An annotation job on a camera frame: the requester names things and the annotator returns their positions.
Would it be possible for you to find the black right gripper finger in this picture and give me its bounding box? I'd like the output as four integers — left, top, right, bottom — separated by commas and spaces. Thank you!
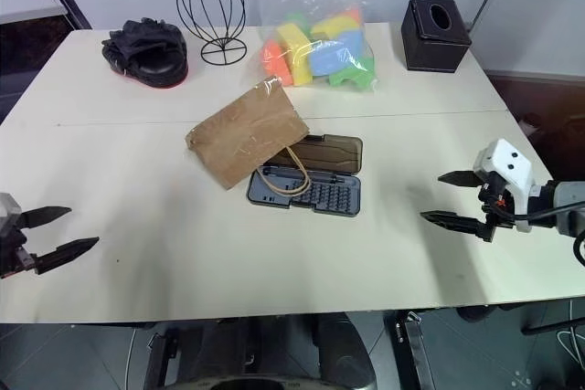
437, 170, 480, 188
419, 209, 486, 238

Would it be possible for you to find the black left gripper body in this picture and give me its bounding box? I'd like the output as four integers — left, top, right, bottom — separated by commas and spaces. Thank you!
0, 224, 38, 279

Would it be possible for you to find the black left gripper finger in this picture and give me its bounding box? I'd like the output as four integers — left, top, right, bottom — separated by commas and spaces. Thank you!
33, 237, 101, 277
19, 206, 73, 229

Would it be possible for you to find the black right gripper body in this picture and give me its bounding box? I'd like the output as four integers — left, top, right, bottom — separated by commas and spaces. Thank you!
474, 170, 509, 245

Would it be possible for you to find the grey screwdriver bit case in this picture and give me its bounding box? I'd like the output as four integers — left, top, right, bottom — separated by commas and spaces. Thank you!
246, 133, 365, 219

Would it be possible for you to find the dark brown cabinet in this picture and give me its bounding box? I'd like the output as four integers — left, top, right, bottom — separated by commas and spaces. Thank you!
484, 69, 585, 182

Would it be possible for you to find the black square tissue box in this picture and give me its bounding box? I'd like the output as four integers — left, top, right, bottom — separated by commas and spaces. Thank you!
400, 0, 473, 74

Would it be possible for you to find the green foam block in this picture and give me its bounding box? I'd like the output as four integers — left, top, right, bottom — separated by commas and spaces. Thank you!
327, 55, 377, 90

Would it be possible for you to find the dark rounded shape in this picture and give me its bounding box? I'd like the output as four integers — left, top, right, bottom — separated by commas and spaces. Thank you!
313, 311, 378, 389

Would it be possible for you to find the blue foam block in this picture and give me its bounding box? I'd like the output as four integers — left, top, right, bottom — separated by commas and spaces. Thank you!
307, 29, 367, 79

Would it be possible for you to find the black slipper with red sole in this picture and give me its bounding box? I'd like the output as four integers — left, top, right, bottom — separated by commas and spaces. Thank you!
105, 40, 190, 89

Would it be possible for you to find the clear plastic bag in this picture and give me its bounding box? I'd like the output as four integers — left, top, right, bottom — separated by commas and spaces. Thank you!
254, 0, 381, 93

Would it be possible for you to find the flat yellow foam block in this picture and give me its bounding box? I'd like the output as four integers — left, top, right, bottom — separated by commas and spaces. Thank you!
310, 14, 363, 40

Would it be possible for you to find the black crumpled cloth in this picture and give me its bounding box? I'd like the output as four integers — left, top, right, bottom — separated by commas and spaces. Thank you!
101, 16, 186, 72

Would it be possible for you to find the large yellow foam block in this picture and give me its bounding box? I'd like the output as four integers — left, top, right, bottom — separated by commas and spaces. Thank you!
275, 21, 315, 88

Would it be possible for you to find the brown paper bag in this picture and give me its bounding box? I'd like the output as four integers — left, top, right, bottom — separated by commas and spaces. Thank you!
185, 76, 313, 197

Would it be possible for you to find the orange foam block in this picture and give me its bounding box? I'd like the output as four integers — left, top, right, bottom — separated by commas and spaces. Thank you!
261, 39, 294, 86

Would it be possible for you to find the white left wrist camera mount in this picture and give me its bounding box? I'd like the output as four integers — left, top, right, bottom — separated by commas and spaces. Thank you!
0, 192, 23, 228

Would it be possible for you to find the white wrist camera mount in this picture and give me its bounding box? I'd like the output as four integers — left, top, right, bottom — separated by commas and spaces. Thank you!
0, 192, 23, 228
472, 138, 546, 234

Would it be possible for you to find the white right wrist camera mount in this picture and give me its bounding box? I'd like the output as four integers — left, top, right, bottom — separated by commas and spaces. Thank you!
472, 138, 546, 234

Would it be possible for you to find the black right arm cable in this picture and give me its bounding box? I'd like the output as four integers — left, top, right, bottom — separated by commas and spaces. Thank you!
514, 200, 585, 269

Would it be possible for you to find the black table frame leg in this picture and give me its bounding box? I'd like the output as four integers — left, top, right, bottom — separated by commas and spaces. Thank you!
144, 329, 180, 390
391, 309, 438, 390

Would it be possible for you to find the white floor cable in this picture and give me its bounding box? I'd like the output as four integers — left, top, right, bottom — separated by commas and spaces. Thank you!
553, 311, 585, 366

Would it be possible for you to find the black wire hat stand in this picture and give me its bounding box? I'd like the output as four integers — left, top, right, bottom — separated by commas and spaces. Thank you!
175, 0, 249, 68

